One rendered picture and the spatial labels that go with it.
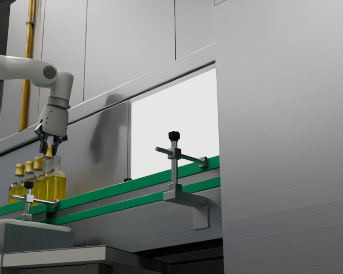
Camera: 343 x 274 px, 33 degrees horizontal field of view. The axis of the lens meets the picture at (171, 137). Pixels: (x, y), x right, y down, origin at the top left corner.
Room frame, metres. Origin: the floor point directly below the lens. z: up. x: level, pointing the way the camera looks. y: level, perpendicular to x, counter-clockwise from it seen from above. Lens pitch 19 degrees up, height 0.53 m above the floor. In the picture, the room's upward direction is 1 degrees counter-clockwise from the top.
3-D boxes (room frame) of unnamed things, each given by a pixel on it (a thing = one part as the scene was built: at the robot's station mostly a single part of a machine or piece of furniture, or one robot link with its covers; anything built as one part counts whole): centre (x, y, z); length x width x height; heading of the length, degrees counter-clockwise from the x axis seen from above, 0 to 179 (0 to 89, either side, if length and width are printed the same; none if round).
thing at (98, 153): (1.89, 0.15, 1.15); 0.90 x 0.03 x 0.34; 46
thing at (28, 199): (1.81, 0.43, 0.95); 0.17 x 0.03 x 0.12; 136
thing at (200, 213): (1.36, -0.02, 0.90); 0.17 x 0.05 x 0.23; 136
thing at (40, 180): (1.99, 0.44, 0.99); 0.06 x 0.06 x 0.21; 46
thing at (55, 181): (1.95, 0.40, 0.99); 0.06 x 0.06 x 0.21; 46
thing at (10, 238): (1.68, 0.40, 0.79); 0.27 x 0.17 x 0.08; 136
